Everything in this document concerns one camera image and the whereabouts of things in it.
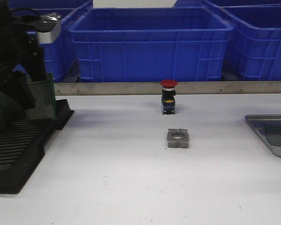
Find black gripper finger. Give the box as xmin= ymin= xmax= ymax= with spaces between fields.
xmin=25 ymin=37 xmax=47 ymax=82
xmin=4 ymin=71 xmax=36 ymax=109

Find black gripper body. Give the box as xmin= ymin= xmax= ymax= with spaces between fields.
xmin=0 ymin=9 xmax=41 ymax=84

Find green perforated circuit board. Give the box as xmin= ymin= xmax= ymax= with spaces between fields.
xmin=264 ymin=124 xmax=281 ymax=147
xmin=25 ymin=73 xmax=57 ymax=120

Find black slotted board rack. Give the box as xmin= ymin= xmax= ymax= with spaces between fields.
xmin=0 ymin=99 xmax=74 ymax=194

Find silver metal tray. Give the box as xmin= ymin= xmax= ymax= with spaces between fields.
xmin=245 ymin=114 xmax=281 ymax=157

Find left blue plastic crate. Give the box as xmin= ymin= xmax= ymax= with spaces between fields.
xmin=9 ymin=8 xmax=81 ymax=83

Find blue plastic crate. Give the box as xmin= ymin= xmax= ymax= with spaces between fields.
xmin=9 ymin=8 xmax=81 ymax=83
xmin=69 ymin=7 xmax=232 ymax=83
xmin=221 ymin=5 xmax=281 ymax=81

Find far left blue crate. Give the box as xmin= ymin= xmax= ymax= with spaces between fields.
xmin=7 ymin=0 xmax=94 ymax=10

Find red emergency stop button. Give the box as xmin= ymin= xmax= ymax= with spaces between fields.
xmin=161 ymin=80 xmax=177 ymax=115

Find centre blue plastic crate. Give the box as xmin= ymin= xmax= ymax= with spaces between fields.
xmin=69 ymin=7 xmax=232 ymax=83

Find far right blue crate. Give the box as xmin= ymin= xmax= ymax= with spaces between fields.
xmin=173 ymin=0 xmax=281 ymax=8

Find grey metal clamp block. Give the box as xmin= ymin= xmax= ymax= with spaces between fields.
xmin=167 ymin=128 xmax=189 ymax=148

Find right blue plastic crate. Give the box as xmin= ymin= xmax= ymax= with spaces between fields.
xmin=221 ymin=5 xmax=281 ymax=81

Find metal table edge rail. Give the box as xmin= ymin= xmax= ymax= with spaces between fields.
xmin=54 ymin=81 xmax=281 ymax=96

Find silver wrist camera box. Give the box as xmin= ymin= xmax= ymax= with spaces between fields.
xmin=36 ymin=12 xmax=61 ymax=44

